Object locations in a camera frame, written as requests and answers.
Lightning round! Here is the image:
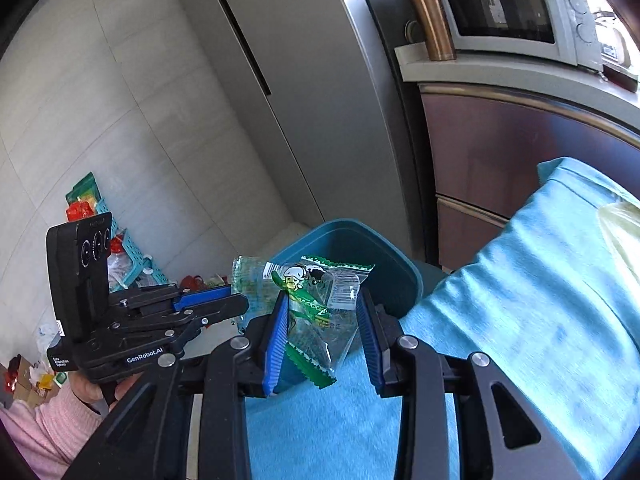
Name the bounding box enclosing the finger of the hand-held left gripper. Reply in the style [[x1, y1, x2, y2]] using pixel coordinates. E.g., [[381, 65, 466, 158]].
[[100, 294, 250, 356], [109, 282, 233, 318]]

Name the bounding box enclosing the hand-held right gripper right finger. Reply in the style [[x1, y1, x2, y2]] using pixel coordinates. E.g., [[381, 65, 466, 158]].
[[356, 287, 583, 480]]

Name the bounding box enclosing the teal cloth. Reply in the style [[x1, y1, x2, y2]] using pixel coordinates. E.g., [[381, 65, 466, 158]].
[[245, 157, 640, 480]]

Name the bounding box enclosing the person's left hand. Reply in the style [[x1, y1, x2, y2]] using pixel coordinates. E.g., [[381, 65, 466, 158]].
[[70, 372, 146, 416]]

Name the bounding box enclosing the silver refrigerator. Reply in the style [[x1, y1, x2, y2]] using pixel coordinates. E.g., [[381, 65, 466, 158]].
[[170, 0, 431, 266]]

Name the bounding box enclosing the dark red box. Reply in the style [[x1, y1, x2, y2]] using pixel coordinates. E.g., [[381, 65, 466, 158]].
[[602, 62, 640, 93]]

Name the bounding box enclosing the glass kettle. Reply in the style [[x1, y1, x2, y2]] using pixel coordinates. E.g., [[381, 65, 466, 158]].
[[592, 7, 632, 68]]

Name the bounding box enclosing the clear green printed wrapper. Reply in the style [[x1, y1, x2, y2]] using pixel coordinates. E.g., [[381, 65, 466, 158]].
[[231, 255, 281, 333]]

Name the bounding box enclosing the copper tumbler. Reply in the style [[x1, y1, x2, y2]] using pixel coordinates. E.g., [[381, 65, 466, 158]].
[[403, 0, 457, 62]]

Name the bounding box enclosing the yellowish plastic bag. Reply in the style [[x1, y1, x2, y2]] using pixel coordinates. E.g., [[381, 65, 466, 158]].
[[596, 199, 640, 286]]

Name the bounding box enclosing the teal plastic basket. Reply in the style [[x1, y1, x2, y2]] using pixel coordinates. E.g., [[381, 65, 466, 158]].
[[95, 197, 168, 291]]

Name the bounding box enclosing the green cartoon snack wrapper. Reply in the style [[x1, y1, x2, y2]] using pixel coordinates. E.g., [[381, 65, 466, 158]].
[[264, 254, 376, 390]]

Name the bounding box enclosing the brown steel kitchen cabinet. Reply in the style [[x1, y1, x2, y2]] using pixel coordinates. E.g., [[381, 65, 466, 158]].
[[395, 42, 640, 273]]

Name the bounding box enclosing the white microwave oven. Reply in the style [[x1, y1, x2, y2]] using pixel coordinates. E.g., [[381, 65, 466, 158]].
[[424, 0, 603, 72]]

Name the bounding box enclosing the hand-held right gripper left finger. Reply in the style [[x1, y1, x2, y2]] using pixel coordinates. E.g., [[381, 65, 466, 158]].
[[70, 292, 291, 480]]

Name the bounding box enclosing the blue plastic trash bin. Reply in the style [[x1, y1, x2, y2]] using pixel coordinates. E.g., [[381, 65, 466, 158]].
[[235, 218, 425, 396]]

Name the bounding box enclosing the green and red snack packet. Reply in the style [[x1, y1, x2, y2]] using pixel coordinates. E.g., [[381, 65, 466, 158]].
[[65, 172, 103, 221]]

